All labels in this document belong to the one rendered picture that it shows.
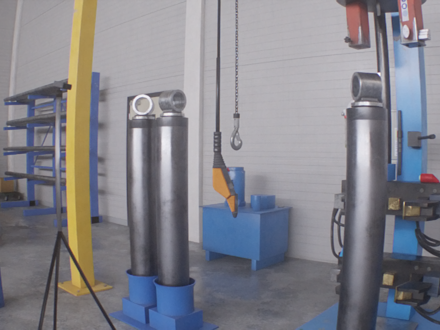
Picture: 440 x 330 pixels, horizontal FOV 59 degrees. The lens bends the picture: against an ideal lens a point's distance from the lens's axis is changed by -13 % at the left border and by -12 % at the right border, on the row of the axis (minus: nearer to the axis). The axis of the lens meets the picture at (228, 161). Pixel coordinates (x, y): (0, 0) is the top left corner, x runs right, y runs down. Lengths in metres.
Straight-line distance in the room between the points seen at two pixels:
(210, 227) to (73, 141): 1.96
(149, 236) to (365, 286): 1.60
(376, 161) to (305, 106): 3.04
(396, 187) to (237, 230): 2.44
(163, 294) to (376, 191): 1.58
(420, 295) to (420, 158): 0.90
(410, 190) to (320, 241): 2.52
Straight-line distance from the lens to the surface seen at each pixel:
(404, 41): 2.45
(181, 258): 2.89
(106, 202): 7.81
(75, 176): 3.82
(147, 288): 3.17
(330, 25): 5.05
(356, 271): 2.15
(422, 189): 2.61
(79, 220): 3.88
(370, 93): 2.13
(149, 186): 3.05
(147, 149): 3.04
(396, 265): 2.74
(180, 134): 2.80
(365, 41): 2.65
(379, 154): 2.09
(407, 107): 2.88
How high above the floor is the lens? 1.26
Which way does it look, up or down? 1 degrees down
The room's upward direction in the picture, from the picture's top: straight up
